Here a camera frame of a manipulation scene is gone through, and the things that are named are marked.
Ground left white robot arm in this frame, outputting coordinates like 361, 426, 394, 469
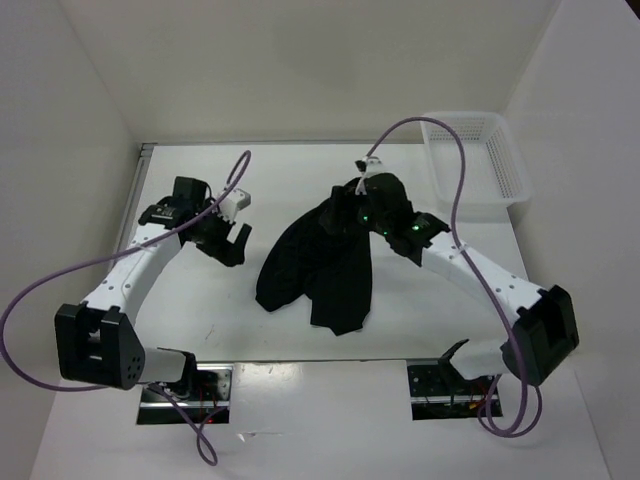
54, 177, 252, 400

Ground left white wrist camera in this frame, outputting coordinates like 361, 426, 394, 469
218, 188, 251, 223

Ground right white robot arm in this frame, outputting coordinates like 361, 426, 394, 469
320, 173, 579, 393

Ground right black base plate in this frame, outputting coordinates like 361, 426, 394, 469
406, 359, 503, 421

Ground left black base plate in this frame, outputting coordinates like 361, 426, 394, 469
136, 364, 233, 426

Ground black shorts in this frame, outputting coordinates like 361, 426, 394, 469
255, 198, 373, 336

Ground white perforated plastic basket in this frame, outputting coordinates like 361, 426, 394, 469
421, 111, 533, 215

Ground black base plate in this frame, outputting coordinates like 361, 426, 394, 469
406, 359, 503, 421
136, 364, 233, 426

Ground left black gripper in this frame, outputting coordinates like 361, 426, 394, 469
188, 200, 251, 266

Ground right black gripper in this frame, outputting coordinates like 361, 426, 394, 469
319, 185, 391, 235

